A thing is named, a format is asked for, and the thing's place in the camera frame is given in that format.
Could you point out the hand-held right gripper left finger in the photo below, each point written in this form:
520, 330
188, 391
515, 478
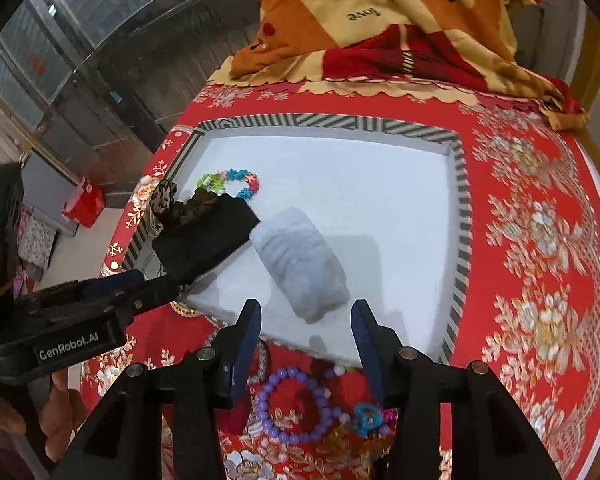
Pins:
245, 347

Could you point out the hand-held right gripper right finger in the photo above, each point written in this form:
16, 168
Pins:
367, 350

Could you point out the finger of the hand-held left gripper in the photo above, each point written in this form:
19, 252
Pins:
114, 278
149, 295

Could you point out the black fabric pouch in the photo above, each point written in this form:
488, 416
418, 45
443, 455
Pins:
209, 245

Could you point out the white fluffy scrunchie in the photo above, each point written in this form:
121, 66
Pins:
305, 265

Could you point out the striped-rim white tray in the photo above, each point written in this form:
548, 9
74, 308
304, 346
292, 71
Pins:
355, 185

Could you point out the person's left hand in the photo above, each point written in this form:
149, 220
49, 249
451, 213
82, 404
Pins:
59, 410

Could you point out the red bag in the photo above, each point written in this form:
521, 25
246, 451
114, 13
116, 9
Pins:
84, 205

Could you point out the floral cloth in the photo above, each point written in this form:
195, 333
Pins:
37, 245

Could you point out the leopard print hair bow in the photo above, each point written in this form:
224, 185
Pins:
162, 197

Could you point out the brown scrunchie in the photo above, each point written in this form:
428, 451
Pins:
199, 205

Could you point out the grey cabinet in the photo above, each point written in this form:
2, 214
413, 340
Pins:
47, 185

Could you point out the metal-framed glass door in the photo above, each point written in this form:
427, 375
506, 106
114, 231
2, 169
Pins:
129, 60

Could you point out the red floral tablecloth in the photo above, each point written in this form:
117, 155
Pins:
505, 125

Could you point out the orange and red printed quilt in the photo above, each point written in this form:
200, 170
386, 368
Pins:
380, 45

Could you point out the yellow wooden frame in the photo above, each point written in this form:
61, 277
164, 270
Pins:
587, 60

